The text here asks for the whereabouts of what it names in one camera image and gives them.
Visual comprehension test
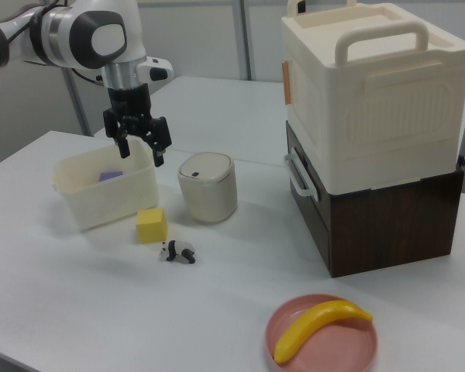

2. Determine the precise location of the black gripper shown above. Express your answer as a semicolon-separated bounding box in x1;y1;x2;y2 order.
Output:
102;84;172;167

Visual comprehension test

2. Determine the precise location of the brown drawer with white handle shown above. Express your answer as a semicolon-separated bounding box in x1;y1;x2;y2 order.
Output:
282;122;332;278

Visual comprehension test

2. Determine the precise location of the white plastic bin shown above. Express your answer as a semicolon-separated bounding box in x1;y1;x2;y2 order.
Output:
53;138;160;233

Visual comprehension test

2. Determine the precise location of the cream lidded trash can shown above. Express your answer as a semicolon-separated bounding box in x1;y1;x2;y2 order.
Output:
177;152;239;225

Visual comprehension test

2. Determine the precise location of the yellow foam cube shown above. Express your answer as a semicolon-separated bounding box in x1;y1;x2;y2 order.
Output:
134;207;169;245

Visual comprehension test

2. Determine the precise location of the panda toy figure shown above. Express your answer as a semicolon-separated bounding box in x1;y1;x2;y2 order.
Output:
158;239;198;265

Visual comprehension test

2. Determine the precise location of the yellow toy banana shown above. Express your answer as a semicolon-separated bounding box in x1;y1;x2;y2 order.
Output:
274;298;374;364

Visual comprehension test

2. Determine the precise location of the dark brown wooden cabinet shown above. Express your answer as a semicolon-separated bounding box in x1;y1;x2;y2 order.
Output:
285;119;465;279

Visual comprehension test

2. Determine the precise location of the pink plate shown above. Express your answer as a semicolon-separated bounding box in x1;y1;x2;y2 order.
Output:
265;294;380;372

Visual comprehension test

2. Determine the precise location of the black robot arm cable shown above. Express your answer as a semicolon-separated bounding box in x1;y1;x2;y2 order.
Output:
0;0;104;85

